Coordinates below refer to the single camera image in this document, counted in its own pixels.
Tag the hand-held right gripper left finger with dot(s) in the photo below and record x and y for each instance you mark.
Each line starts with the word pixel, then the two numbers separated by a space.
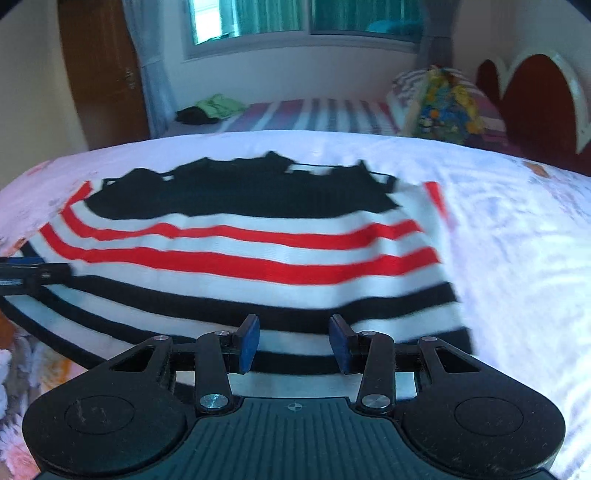
pixel 249 345

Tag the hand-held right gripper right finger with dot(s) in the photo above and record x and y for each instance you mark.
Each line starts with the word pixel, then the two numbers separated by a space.
pixel 339 345

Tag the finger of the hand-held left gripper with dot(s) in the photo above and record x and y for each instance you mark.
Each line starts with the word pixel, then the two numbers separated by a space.
pixel 32 273

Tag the striped cat print sweater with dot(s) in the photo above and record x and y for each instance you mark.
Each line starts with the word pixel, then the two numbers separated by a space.
pixel 258 249

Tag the dark clothes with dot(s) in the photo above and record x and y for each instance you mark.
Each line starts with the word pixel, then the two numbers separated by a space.
pixel 194 115

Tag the green clothes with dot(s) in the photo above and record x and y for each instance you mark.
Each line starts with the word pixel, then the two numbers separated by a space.
pixel 221 105

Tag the pink floral bedsheet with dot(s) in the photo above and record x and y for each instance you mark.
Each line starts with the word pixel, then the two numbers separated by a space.
pixel 517 258

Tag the wooden door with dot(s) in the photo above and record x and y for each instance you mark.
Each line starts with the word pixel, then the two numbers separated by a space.
pixel 101 69

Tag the striped bed sheet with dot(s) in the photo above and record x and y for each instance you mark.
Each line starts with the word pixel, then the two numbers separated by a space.
pixel 304 115

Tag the grey curtain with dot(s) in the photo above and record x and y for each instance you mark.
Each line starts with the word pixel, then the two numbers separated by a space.
pixel 145 69
pixel 437 37

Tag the colourful floral pillow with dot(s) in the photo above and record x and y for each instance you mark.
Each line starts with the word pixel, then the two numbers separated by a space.
pixel 445 108

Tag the striped pillow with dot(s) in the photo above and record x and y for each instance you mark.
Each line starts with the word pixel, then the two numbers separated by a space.
pixel 489 117

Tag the red heart-shaped headboard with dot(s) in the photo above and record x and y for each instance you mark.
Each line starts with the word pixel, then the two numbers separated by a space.
pixel 540 106

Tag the teal cloth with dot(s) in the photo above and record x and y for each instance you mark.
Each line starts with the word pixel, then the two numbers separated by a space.
pixel 392 26

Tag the window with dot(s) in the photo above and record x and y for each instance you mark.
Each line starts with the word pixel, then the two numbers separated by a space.
pixel 286 18

